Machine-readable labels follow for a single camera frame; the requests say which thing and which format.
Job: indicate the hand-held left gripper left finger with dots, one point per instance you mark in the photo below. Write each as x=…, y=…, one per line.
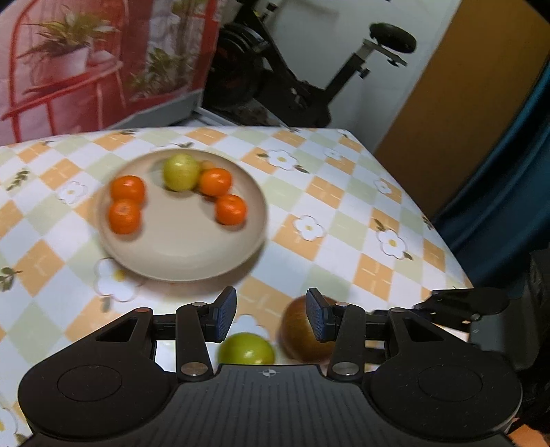
x=225, y=316

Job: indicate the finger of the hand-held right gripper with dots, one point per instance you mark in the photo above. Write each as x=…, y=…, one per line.
x=490, y=301

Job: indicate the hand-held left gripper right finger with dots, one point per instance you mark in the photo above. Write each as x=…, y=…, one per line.
x=316, y=316

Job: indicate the red-brown pear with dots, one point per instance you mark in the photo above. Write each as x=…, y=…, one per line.
x=296, y=331

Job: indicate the green lime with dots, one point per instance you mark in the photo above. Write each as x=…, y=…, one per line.
x=245, y=350

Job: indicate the beige round plate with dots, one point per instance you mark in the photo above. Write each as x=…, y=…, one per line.
x=180, y=240

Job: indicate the orange tangerine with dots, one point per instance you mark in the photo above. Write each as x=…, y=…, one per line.
x=215, y=181
x=124, y=216
x=128, y=188
x=231, y=209

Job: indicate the small green fruit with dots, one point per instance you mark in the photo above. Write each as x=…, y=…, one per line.
x=180, y=172

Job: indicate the dark blue curtain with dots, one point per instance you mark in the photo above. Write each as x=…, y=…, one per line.
x=507, y=193

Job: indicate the checkered floral tablecloth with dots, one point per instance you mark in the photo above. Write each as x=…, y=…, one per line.
x=322, y=202

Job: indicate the orange-brown wooden door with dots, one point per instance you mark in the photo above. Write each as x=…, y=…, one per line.
x=464, y=107

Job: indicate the black exercise bike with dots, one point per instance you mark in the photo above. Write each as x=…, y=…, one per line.
x=300, y=99

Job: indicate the printed pink backdrop cloth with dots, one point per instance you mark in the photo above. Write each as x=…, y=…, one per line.
x=86, y=86

